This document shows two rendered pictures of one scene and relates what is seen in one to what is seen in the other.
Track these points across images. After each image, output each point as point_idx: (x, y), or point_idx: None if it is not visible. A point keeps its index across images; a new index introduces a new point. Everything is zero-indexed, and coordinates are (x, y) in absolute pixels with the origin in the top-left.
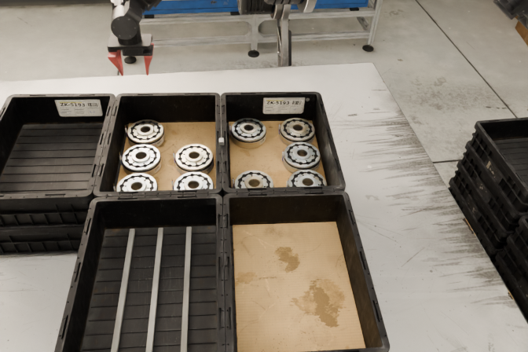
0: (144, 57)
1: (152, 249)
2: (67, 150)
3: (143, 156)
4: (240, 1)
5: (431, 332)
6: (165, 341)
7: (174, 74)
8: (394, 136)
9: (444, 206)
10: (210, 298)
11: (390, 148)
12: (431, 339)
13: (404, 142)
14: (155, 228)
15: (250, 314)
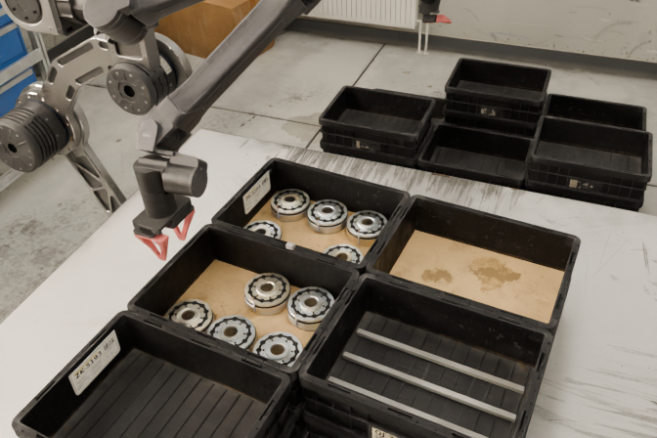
0: (190, 215)
1: (365, 372)
2: (142, 412)
3: (226, 333)
4: (25, 155)
5: None
6: (481, 394)
7: (44, 284)
8: (312, 163)
9: (412, 177)
10: (451, 346)
11: None
12: None
13: (325, 162)
14: (336, 361)
15: None
